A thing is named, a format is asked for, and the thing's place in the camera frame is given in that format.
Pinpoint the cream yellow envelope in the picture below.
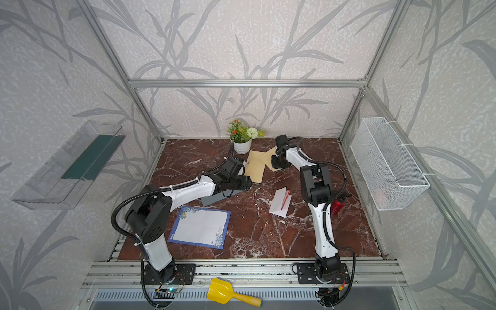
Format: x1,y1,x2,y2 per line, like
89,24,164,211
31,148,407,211
260,147,280,172
244,150,266,184

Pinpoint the red bordered pink letter paper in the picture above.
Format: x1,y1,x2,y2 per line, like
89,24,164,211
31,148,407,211
269,187,292,218

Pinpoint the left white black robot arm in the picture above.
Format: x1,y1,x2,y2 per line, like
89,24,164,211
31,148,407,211
110,156,253,273

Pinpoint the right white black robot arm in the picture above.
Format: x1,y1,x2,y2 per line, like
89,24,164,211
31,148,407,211
271,135,347,281

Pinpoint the grey-blue paper envelope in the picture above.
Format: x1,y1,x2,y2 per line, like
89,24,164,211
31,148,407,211
201,190,240,207

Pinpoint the blue floral letter paper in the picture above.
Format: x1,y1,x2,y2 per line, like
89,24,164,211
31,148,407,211
168,206,231,249

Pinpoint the white ribbed flower pot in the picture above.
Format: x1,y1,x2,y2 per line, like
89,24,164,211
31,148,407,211
234,139,252,155

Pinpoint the artificial flower plant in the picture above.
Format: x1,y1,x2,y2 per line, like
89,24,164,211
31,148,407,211
228,120,266,143

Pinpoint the red black small object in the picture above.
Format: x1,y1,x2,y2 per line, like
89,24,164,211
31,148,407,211
331,192,350,216

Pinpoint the yellow plastic scoop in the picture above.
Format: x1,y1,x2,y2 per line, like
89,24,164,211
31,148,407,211
207,278,263,307

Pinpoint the green circuit board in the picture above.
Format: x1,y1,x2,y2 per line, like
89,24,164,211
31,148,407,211
154,287,183,299

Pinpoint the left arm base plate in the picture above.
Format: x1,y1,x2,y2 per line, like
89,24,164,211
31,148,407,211
140,263,196,285

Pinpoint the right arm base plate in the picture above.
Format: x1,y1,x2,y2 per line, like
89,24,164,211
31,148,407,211
291,262,351,286

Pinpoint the white wire mesh basket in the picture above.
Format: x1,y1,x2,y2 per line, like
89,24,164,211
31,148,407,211
351,117,430,211

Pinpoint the clear acrylic wall shelf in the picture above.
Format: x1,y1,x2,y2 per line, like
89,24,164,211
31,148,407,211
12,121,126,210

